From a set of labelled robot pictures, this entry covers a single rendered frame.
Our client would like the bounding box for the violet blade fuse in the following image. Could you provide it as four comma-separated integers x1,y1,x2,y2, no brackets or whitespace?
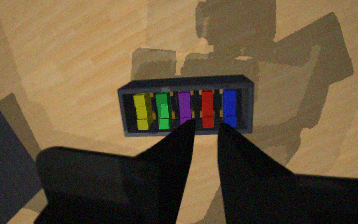
178,91,192,125

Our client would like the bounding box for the green fuse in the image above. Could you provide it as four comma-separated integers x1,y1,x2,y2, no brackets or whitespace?
156,92,172,129

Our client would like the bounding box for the red fuse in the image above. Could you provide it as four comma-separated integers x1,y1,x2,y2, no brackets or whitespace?
201,90,214,128

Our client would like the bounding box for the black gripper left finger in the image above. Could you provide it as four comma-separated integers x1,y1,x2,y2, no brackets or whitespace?
35,119,196,224

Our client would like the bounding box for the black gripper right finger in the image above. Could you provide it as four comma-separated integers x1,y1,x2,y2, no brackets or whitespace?
217,123,358,224

